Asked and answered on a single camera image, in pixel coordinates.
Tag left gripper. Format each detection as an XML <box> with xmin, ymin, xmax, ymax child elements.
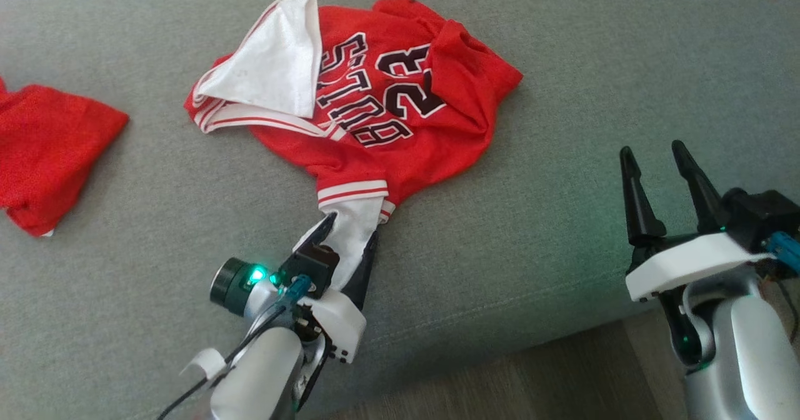
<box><xmin>292</xmin><ymin>212</ymin><xmax>379</xmax><ymax>364</ymax></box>

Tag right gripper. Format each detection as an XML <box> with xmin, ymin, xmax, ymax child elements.
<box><xmin>620</xmin><ymin>140</ymin><xmax>776</xmax><ymax>302</ymax></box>

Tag red basketball jersey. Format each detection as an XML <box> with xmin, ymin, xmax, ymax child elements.
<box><xmin>184</xmin><ymin>0</ymin><xmax>524</xmax><ymax>293</ymax></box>

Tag red basketball shorts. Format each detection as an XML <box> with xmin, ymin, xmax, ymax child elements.
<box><xmin>0</xmin><ymin>76</ymin><xmax>129</xmax><ymax>238</ymax></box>

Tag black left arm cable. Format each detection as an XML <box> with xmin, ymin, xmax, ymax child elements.
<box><xmin>156</xmin><ymin>275</ymin><xmax>312</xmax><ymax>420</ymax></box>

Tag white cable label tag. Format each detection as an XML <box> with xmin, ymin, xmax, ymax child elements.
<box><xmin>180</xmin><ymin>347</ymin><xmax>227</xmax><ymax>381</ymax></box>

